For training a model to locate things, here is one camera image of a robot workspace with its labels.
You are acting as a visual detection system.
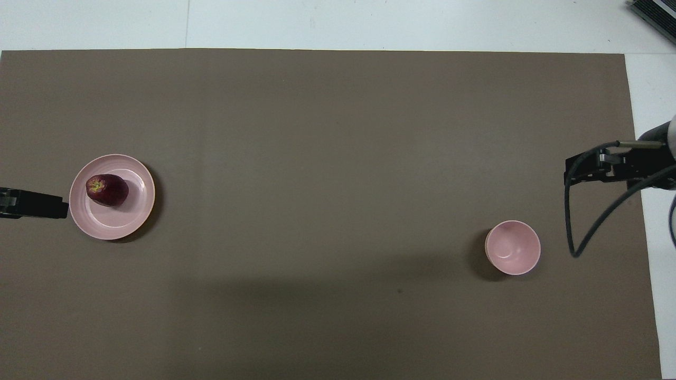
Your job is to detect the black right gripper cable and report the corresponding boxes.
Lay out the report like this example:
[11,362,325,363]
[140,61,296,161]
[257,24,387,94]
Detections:
[564,140,676,258]

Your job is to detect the pink round plate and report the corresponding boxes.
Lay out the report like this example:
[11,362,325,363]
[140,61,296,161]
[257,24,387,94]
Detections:
[69,154,156,241]

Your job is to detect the brown table mat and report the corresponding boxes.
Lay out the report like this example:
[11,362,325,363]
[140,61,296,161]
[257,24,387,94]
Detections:
[0,49,663,380]

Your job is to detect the pink bowl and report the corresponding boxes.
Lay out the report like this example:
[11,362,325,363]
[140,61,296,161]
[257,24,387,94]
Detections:
[485,220,541,276]

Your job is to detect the dark ribbed device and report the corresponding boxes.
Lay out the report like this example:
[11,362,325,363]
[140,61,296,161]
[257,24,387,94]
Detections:
[627,0,676,46]

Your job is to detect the dark red apple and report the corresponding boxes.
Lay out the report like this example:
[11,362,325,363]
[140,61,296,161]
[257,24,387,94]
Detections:
[86,174,129,208]

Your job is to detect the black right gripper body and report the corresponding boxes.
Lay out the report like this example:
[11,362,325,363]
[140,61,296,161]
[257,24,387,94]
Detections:
[626,122,676,189]

